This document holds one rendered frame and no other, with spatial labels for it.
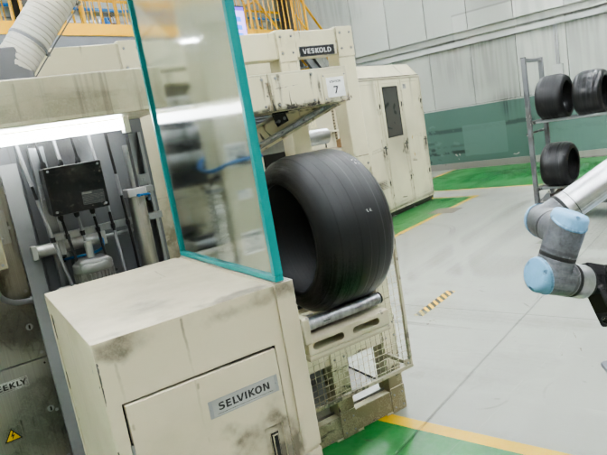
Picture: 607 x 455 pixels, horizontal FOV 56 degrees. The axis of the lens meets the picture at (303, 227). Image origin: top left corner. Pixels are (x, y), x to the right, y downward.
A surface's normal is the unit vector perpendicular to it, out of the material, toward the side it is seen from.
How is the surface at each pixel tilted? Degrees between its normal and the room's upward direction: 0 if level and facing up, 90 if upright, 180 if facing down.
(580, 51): 90
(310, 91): 90
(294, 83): 90
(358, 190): 60
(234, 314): 90
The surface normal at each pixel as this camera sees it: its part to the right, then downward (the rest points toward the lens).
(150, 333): 0.53, 0.06
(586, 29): -0.62, 0.24
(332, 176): 0.25, -0.65
